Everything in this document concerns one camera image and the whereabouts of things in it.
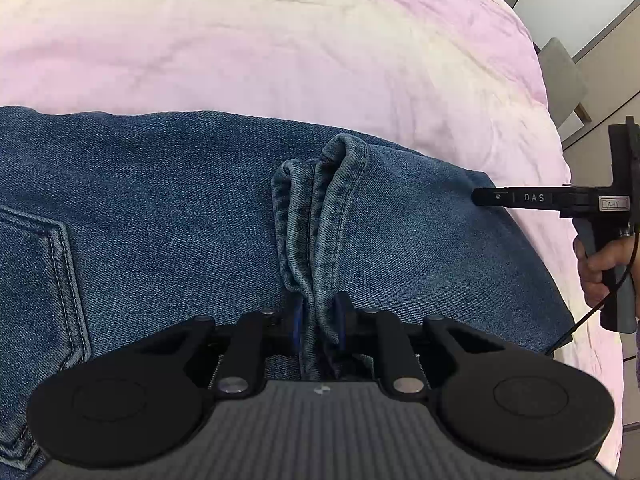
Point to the person's right hand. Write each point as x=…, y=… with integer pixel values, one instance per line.
x=591, y=268

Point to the beige wardrobe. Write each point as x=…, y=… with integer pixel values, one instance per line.
x=610, y=67

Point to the pink bed sheet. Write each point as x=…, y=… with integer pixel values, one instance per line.
x=454, y=80

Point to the blue denim pants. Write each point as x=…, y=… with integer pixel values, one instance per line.
x=116, y=227

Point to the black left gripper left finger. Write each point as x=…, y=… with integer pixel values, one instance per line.
x=144, y=400

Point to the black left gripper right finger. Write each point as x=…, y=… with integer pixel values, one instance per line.
x=499, y=402

